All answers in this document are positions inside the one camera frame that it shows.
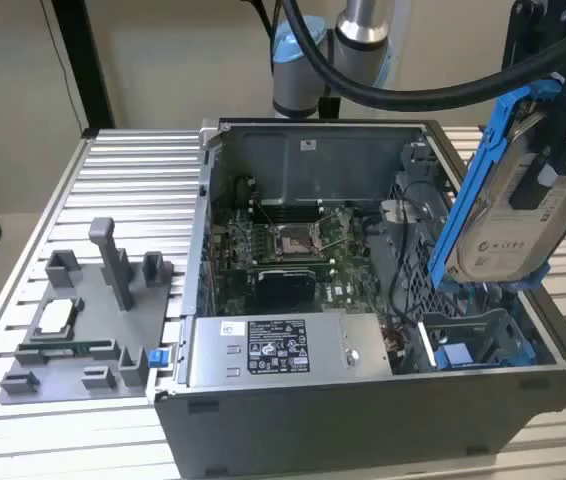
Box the black disk wire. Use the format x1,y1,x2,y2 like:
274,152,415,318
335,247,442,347
388,182,452,321

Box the empty blue disk carrier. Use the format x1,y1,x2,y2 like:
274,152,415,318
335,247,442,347
432,342,477,372

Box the black vertical post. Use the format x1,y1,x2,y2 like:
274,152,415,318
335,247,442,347
50,0,117,131

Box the black graphics card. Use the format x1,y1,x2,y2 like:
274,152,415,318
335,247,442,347
250,267,319,306

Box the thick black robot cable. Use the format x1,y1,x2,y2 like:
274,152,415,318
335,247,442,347
280,0,566,115

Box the metal socket cover frame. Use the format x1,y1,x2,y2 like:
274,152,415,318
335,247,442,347
316,207,354,251

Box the open black PC case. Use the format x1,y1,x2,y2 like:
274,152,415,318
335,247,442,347
155,117,566,480

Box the CPU socket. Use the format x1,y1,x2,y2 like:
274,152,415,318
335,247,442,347
272,224,327,261

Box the metal locking lever wire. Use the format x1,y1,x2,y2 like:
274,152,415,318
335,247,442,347
318,232,347,251
257,201,287,227

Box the hard disk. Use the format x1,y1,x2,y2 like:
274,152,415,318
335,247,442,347
427,79,566,301

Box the green motherboard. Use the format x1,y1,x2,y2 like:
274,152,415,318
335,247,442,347
210,199,389,319

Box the silver power supply unit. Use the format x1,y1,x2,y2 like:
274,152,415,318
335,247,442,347
187,312,394,391

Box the silver CPU chip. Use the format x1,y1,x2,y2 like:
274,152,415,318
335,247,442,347
35,299,77,336

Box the braided power cable bundle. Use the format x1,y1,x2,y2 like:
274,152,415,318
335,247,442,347
381,322,417,361

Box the green RAM stick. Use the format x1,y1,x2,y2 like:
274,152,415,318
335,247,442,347
18,339,119,351

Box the grey parts rack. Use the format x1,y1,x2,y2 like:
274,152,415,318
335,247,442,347
0,217,177,406

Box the grey perforated drive cage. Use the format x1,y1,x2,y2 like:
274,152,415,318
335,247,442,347
367,144,464,321

